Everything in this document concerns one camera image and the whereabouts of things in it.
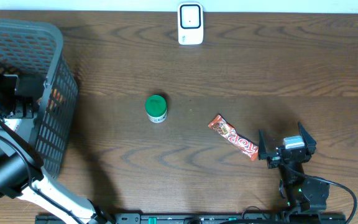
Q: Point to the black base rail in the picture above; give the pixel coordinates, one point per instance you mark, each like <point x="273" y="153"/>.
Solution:
<point x="135" y="218"/>

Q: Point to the red Top chocolate bar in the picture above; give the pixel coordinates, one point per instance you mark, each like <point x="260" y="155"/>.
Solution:
<point x="228" y="132"/>

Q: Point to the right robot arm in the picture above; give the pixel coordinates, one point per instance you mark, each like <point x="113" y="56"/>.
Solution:
<point x="305" y="195"/>

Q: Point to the green lid white jar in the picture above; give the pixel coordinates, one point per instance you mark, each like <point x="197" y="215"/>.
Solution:
<point x="156" y="108"/>

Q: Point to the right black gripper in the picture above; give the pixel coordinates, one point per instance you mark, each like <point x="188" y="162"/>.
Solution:
<point x="312" y="142"/>

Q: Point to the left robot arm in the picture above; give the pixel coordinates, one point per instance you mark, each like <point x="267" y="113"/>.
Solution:
<point x="22" y="172"/>

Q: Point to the white barcode scanner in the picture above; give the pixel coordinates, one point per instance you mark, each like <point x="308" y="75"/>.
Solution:
<point x="190" y="23"/>

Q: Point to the small orange snack packet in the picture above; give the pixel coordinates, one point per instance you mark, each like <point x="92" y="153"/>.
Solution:
<point x="56" y="100"/>

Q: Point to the grey plastic mesh basket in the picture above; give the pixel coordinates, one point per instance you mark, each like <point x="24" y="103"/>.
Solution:
<point x="34" y="52"/>

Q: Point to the white Panadol medicine box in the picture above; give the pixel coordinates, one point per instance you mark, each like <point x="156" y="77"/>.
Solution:
<point x="13" y="124"/>

